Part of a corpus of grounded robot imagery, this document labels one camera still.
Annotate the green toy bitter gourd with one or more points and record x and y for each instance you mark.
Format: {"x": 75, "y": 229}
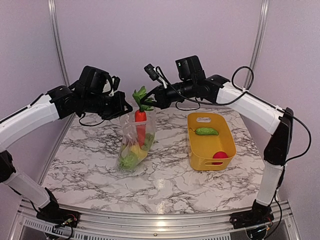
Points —
{"x": 205, "y": 131}

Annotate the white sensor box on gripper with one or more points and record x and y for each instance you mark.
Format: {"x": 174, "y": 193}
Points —
{"x": 155, "y": 75}

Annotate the left aluminium frame post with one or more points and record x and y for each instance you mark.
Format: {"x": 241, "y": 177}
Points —
{"x": 57, "y": 41}

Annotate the orange toy carrot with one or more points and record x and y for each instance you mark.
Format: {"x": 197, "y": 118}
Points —
{"x": 140, "y": 116}

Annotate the green toy pepper back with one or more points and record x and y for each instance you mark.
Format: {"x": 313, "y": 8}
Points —
{"x": 129, "y": 162}

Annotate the right aluminium frame post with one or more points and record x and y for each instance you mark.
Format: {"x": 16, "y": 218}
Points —
{"x": 261, "y": 29}

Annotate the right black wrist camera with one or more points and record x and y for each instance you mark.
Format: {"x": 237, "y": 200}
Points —
{"x": 190, "y": 68}

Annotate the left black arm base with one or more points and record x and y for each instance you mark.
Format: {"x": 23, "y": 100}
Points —
{"x": 59, "y": 216}

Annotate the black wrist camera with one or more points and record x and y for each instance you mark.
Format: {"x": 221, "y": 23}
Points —
{"x": 190, "y": 68}
{"x": 93, "y": 80}

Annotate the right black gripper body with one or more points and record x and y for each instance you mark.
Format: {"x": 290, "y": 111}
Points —
{"x": 166, "y": 100}

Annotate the aluminium frame post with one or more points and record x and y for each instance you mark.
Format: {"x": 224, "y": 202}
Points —
{"x": 261, "y": 29}
{"x": 57, "y": 41}

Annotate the clear zip top bag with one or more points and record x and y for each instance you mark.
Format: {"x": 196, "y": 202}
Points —
{"x": 129, "y": 135}

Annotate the yellow toy lemon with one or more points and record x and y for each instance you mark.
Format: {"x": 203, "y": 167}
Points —
{"x": 140, "y": 153}

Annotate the green toy pepper front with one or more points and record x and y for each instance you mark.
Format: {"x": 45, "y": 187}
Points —
{"x": 149, "y": 140}

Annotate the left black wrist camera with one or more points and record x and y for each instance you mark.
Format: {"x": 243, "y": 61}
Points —
{"x": 93, "y": 80}

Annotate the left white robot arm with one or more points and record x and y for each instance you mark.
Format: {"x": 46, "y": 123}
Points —
{"x": 56, "y": 104}

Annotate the yellow plastic basket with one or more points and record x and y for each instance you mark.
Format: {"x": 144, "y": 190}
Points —
{"x": 201, "y": 148}

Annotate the red toy fruit front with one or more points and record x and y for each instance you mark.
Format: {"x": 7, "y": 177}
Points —
{"x": 219, "y": 155}

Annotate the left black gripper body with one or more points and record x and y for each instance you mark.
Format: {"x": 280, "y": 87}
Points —
{"x": 94, "y": 103}

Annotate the aluminium front rail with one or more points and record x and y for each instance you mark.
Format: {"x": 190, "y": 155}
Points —
{"x": 107, "y": 225}

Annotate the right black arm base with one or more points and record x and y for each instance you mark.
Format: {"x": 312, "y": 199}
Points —
{"x": 249, "y": 218}

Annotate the green toy pepper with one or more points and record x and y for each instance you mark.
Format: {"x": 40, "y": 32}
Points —
{"x": 129, "y": 162}
{"x": 149, "y": 140}

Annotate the left white sensor box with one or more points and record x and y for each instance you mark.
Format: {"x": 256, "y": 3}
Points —
{"x": 111, "y": 85}

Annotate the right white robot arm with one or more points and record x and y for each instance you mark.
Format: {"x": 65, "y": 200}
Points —
{"x": 219, "y": 91}

